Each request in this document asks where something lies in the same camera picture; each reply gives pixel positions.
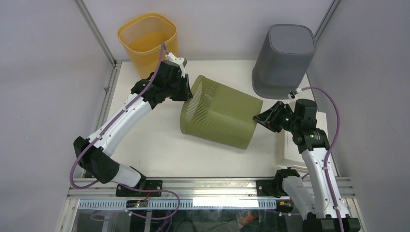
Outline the white perforated plastic basket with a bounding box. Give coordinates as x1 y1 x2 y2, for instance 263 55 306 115
276 111 329 174

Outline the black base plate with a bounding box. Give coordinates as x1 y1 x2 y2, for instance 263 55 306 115
115 180 162 198
255 179 288 198

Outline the right aluminium corner post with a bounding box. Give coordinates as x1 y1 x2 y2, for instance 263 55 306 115
314 0 341 42

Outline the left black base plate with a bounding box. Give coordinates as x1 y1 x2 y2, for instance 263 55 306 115
115 180 162 198

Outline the aluminium corner post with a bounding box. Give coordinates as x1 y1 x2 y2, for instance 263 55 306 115
314 0 341 42
74 0 117 67

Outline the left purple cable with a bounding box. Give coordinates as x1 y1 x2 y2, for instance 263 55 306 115
69 42 181 221

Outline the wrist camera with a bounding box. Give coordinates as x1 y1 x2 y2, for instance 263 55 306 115
166 52 188 78
288 88 303 101

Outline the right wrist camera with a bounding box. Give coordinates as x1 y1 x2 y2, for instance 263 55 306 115
288 88 303 101

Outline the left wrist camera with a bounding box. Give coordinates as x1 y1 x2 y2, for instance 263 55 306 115
166 52 188 78

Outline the left aluminium corner post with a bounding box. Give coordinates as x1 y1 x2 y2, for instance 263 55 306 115
74 0 117 67

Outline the grey mesh waste bin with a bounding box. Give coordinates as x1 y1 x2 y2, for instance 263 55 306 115
251 24 316 100

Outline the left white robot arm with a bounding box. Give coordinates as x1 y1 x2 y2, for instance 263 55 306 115
73 58 192 196

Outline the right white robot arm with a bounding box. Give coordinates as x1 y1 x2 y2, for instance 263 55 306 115
253 99 361 232

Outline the green mesh waste bin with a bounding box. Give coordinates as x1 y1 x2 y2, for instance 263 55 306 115
180 75 263 149

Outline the white slotted cable duct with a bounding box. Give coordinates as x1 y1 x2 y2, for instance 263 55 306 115
78 198 277 211

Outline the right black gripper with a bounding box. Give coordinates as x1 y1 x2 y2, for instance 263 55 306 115
252 101 299 133

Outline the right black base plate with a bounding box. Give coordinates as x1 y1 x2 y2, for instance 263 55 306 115
255 179 288 198

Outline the yellow mesh waste bin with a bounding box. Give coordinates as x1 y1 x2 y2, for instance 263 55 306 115
117 13 179 79

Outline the aluminium mounting rail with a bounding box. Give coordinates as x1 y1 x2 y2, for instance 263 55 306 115
67 177 356 199

